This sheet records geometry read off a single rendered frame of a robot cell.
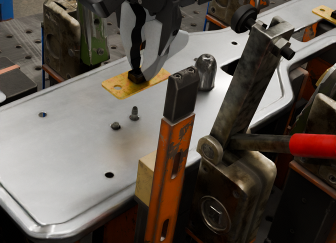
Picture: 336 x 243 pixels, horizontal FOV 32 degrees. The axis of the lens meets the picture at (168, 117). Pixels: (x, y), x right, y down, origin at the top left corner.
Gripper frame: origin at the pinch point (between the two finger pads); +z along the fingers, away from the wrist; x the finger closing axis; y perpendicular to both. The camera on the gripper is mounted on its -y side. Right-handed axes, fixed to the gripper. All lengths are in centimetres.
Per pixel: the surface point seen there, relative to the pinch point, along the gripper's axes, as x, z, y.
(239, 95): -15.8, -6.6, -1.8
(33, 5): 184, 106, 104
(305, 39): 20, 31, 76
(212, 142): -14.5, -0.1, -2.6
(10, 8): 170, 95, 83
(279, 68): -4.3, 6.9, 24.8
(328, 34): -2.5, 7.0, 40.8
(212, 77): -1.7, 5.1, 12.5
